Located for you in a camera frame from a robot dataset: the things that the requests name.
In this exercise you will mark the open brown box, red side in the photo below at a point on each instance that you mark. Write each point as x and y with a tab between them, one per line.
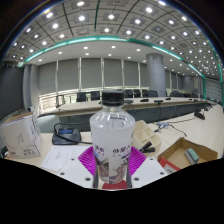
176	156

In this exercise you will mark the clear black-capped water bottle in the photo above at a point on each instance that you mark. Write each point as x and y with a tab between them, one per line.
112	133

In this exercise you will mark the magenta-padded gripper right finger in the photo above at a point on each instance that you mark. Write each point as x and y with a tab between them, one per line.
138	161

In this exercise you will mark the white printed paper sheet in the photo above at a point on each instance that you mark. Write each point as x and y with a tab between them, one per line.
61	156

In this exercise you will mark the grey board eraser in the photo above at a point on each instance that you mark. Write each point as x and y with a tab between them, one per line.
192	156

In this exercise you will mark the black desk microphones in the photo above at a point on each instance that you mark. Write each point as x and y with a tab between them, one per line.
158	101

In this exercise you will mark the large white cardboard box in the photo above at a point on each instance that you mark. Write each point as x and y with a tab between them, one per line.
20	136

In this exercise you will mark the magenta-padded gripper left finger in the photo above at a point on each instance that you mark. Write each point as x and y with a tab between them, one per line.
85	161

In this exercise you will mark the row of black office chairs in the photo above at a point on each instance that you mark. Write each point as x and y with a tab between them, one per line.
81	96

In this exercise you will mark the flat round red coaster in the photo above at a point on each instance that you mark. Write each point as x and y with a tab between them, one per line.
115	185

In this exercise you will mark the black stapler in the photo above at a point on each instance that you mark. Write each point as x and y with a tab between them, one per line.
147	147

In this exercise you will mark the recessed ceiling lights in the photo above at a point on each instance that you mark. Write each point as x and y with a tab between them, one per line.
111	16

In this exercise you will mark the small open white box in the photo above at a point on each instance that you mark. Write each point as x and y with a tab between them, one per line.
145	135

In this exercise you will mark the black desk microphone unit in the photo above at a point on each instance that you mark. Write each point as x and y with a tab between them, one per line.
199	115

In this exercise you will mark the black desk phone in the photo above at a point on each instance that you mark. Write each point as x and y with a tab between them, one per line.
66	137

